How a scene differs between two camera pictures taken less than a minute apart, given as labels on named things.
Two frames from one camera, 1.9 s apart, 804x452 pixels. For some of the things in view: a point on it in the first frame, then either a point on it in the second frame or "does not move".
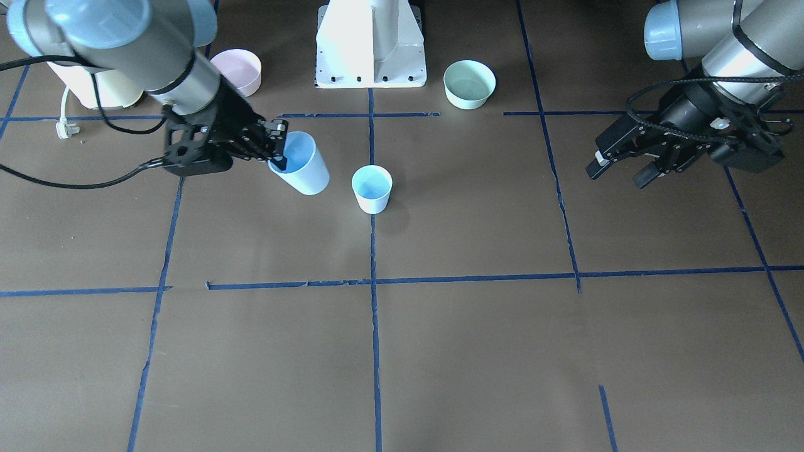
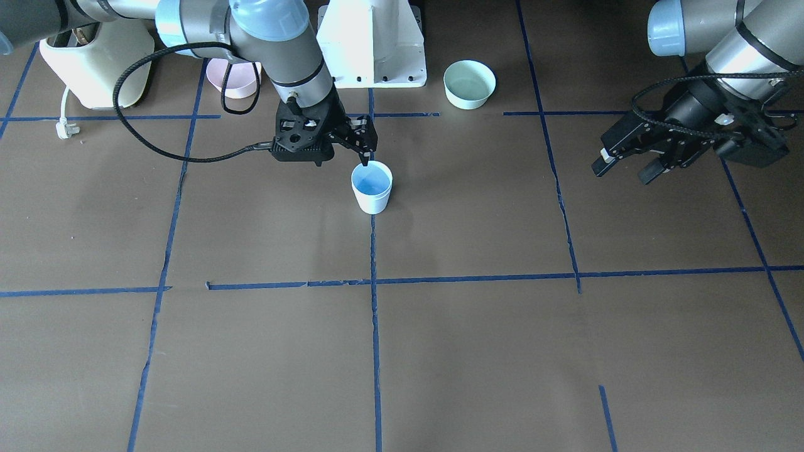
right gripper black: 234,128 -> 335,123
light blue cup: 372,184 does not move
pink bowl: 241,66 does not move
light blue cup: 306,170 -> 372,184
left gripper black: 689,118 does not move
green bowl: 468,84 does not move
